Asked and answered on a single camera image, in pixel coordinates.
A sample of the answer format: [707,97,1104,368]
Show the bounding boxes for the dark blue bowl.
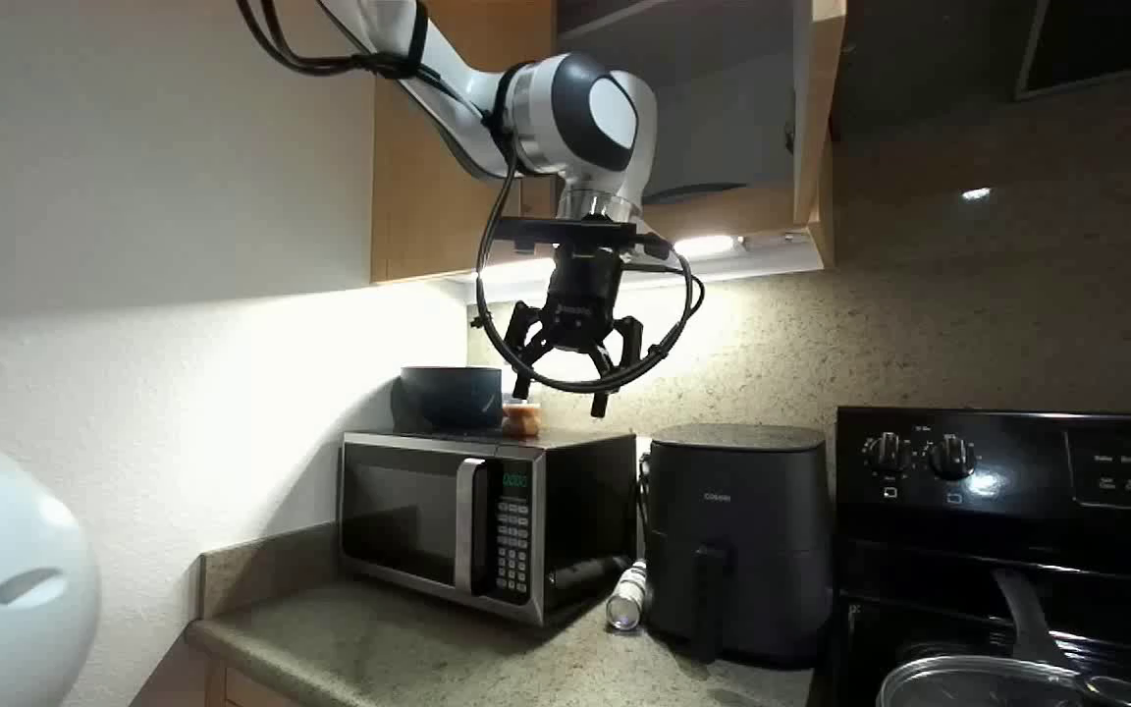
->
[393,365,503,432]

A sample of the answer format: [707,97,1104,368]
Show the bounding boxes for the black air fryer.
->
[646,423,834,669]

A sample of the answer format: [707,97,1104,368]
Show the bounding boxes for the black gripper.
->
[497,217,671,415]

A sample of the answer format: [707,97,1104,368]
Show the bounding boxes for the clear plastic bottle lying down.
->
[605,560,652,631]

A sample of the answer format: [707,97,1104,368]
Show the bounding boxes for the glass jar with brown contents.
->
[503,400,544,438]

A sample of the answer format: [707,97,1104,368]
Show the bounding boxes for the under-cabinet light strip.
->
[466,226,830,302]

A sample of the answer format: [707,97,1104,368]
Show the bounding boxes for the wooden upper cabinet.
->
[321,0,849,283]

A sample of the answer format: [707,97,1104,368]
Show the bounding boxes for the stainless black microwave oven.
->
[339,432,635,628]

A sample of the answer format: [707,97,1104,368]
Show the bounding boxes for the pan with glass lid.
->
[877,571,1131,707]

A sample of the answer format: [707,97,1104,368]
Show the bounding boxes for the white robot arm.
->
[317,0,690,415]

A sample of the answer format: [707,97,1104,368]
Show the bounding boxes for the black kitchen stove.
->
[811,404,1131,707]

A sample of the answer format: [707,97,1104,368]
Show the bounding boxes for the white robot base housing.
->
[0,452,99,707]

